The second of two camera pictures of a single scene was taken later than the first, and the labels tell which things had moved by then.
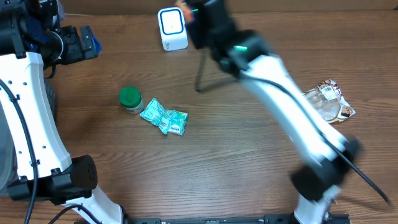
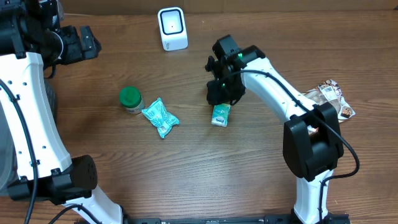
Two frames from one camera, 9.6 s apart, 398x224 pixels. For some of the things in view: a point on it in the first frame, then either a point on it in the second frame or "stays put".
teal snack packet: x=178 y=122 -> x=221 y=114
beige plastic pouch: x=327 y=99 stays put
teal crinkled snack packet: x=155 y=112 stays put
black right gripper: x=198 y=38 -> x=219 y=97
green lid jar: x=131 y=99 stays put
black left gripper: x=79 y=51 stays put
